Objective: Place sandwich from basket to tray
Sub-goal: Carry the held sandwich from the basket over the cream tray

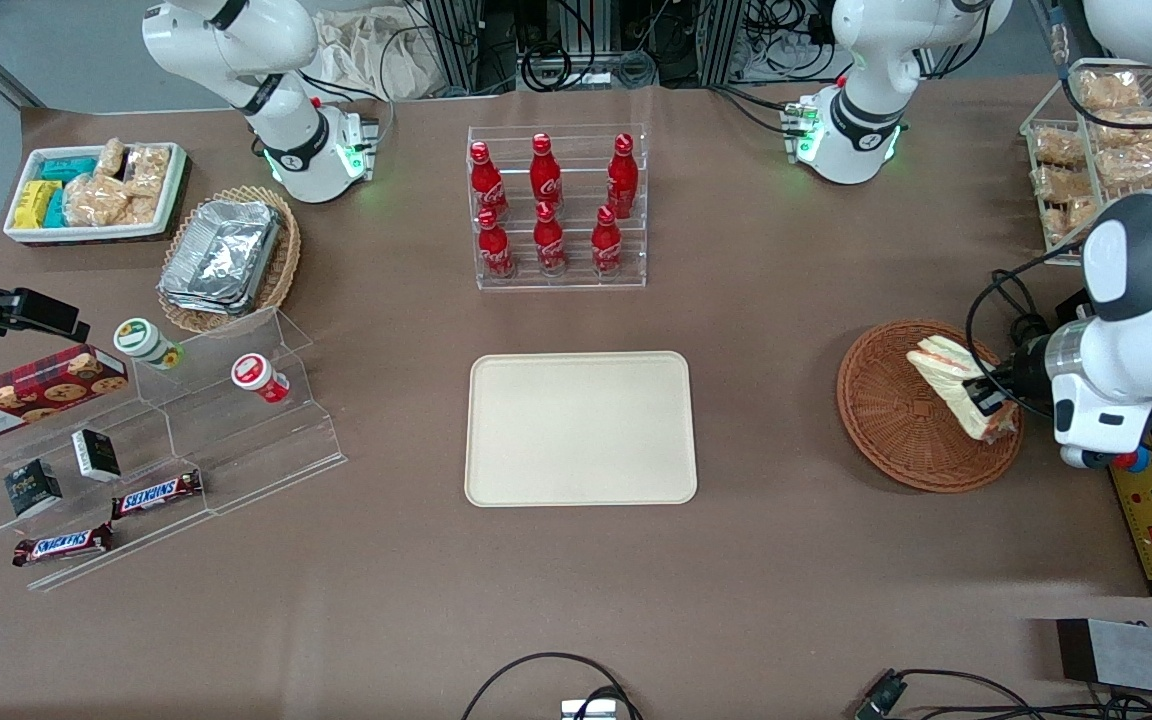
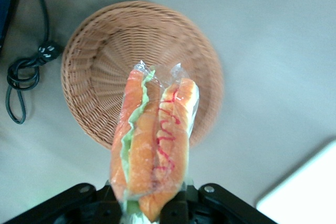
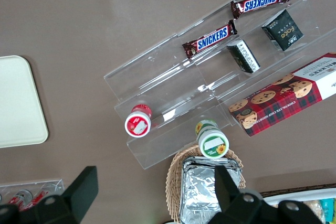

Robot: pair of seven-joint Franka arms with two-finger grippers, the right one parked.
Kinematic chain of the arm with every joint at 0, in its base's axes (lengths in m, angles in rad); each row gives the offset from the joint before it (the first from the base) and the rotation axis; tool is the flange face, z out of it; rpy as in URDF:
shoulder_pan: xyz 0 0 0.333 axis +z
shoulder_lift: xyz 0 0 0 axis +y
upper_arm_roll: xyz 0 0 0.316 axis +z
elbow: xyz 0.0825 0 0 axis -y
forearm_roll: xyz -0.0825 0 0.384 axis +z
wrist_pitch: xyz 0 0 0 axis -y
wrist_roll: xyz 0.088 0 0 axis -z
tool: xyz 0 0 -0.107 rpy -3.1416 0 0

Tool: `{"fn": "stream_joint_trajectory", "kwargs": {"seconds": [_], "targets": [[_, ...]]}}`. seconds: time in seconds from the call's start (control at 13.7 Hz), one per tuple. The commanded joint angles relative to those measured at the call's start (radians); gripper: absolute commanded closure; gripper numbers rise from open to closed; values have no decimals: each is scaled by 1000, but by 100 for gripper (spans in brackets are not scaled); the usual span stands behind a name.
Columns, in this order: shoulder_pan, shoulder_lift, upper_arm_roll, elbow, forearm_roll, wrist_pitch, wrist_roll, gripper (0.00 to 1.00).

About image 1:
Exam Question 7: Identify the grey metal plate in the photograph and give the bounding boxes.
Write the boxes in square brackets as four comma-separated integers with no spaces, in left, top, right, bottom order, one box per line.
[1055,617,1152,702]

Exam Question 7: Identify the beige plastic serving tray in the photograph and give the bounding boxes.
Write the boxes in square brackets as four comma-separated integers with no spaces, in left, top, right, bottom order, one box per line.
[464,351,699,508]

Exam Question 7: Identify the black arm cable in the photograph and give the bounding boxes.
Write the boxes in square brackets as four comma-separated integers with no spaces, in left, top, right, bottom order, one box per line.
[965,243,1089,421]

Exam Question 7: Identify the triangular sandwich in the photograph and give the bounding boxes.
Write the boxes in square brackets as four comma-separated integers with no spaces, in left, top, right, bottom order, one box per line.
[905,335,1023,445]

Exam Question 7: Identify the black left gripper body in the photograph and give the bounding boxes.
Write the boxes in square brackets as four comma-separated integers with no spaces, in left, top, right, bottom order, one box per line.
[1006,339,1056,404]

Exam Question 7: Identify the white rectangular snack tray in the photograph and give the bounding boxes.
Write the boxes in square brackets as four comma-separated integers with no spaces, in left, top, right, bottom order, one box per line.
[3,142,189,246]

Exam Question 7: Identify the white wire basket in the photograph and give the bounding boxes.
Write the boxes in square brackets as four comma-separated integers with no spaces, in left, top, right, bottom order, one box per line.
[1020,57,1152,267]

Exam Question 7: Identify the beige cloth bag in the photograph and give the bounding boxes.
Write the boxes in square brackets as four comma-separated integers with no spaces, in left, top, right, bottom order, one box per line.
[312,8,440,102]

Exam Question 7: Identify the red lid yoghurt cup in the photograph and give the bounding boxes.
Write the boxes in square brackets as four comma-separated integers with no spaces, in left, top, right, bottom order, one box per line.
[230,352,291,405]

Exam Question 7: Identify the aluminium foil container stack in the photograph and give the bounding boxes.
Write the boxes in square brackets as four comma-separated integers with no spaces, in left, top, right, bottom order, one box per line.
[157,199,284,317]

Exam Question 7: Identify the Snickers chocolate bar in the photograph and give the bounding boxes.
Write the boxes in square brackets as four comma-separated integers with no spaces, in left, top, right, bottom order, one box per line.
[12,522,115,569]
[111,469,205,520]

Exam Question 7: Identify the green lid yoghurt cup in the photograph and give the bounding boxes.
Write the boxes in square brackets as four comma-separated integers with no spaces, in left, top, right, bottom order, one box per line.
[113,317,185,372]

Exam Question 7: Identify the aluminium equipment rack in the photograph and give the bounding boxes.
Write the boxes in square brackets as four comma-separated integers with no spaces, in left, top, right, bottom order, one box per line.
[406,0,837,94]

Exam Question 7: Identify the red tartan cookie box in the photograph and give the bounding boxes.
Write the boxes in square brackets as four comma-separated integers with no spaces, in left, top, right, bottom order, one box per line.
[0,343,130,448]

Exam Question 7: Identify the brown round wicker basket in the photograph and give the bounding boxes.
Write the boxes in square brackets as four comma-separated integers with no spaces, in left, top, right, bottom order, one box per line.
[836,319,1026,494]

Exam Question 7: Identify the black looped cable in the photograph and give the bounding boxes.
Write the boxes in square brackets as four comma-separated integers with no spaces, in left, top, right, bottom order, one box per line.
[460,652,644,720]

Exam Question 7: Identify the clear acrylic bottle rack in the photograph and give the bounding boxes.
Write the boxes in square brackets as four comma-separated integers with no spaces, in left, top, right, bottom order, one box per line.
[466,124,649,292]

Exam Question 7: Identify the tan oval wicker basket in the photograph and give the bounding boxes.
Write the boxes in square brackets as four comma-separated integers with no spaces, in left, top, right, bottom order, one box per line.
[157,185,302,336]

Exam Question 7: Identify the red cola bottle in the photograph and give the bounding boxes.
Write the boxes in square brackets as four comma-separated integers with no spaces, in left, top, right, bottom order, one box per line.
[590,205,626,277]
[606,133,640,220]
[533,201,570,278]
[477,208,518,281]
[530,133,565,207]
[469,141,510,222]

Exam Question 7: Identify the clear acrylic stepped display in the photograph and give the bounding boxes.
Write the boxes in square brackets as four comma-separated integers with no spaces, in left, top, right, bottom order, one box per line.
[0,307,350,594]

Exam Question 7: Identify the yellow snack packet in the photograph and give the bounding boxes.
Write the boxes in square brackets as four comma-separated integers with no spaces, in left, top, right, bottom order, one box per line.
[13,179,63,230]

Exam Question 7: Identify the black cable with connector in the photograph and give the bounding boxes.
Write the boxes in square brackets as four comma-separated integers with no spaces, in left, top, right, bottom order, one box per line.
[854,668,1152,720]

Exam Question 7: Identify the small black carton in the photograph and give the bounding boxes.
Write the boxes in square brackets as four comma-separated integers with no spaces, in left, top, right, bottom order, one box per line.
[3,458,65,520]
[71,428,124,484]

